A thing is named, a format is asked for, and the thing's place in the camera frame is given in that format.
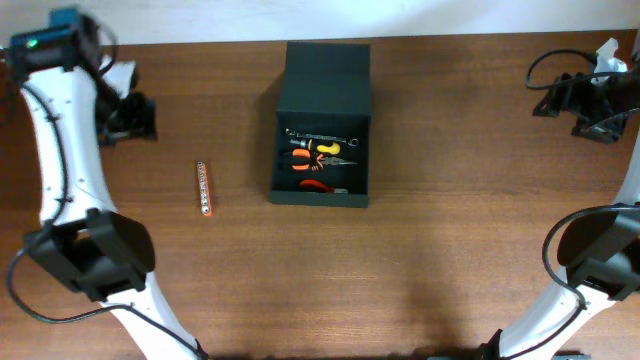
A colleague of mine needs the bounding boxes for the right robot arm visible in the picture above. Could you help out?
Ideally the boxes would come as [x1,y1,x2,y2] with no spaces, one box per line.
[481,68,639,359]

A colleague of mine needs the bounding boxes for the right black cable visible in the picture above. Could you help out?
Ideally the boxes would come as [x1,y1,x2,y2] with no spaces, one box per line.
[499,48,640,360]

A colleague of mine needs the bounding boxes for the small red cutting pliers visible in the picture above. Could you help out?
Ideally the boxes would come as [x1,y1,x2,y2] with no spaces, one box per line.
[299,179,349,194]

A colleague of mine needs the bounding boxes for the orange bit holder strip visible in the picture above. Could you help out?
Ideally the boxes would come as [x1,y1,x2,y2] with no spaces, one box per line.
[196,161,213,216]

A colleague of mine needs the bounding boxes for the orange black needle-nose pliers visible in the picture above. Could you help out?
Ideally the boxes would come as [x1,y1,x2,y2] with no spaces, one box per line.
[279,148,356,172]

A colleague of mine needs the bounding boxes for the black box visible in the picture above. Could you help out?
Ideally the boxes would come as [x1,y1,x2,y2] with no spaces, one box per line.
[269,42,372,208]

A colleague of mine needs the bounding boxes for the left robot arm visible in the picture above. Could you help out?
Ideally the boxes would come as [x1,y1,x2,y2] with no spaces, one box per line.
[8,6,205,359]

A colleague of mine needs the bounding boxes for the silver blue wrench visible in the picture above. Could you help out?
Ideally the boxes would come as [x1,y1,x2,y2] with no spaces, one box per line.
[285,128,359,147]

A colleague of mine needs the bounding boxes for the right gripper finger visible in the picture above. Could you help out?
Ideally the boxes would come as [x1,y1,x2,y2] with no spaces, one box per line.
[571,114,628,144]
[532,86,568,118]

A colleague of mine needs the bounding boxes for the yellow black screwdriver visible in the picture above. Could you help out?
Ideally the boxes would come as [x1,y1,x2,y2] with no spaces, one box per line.
[289,138,341,155]

